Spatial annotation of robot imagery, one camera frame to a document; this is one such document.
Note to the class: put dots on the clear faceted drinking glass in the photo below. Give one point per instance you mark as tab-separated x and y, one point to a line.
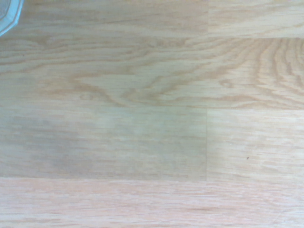
7	14

